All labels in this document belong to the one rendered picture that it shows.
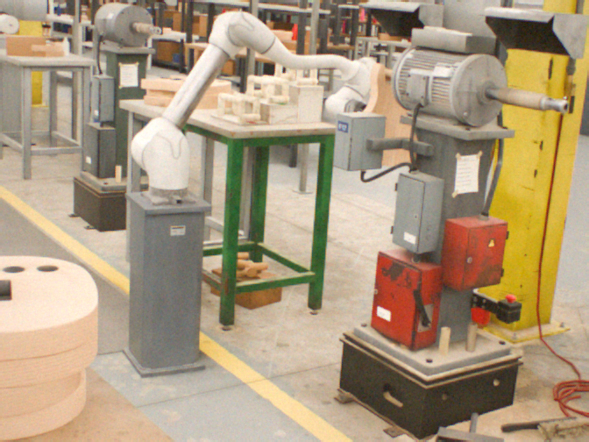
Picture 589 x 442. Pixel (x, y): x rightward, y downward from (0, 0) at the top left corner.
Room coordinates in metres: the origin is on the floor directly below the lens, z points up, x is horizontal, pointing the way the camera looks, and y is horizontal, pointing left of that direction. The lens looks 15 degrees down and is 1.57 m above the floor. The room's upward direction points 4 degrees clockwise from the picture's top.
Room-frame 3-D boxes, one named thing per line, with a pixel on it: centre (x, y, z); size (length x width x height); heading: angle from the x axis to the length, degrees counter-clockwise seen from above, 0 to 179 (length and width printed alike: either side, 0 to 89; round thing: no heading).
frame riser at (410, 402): (3.25, -0.58, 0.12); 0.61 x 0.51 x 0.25; 125
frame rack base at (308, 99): (4.33, 0.03, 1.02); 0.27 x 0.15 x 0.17; 39
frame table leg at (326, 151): (4.17, -0.14, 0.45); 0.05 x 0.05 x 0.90; 35
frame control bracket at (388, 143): (3.27, -0.34, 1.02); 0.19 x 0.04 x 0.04; 125
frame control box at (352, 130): (3.24, -0.29, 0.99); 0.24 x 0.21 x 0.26; 35
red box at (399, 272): (3.16, -0.44, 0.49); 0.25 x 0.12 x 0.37; 35
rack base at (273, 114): (4.23, 0.15, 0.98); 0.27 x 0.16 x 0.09; 39
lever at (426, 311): (3.03, -0.49, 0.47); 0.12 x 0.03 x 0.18; 125
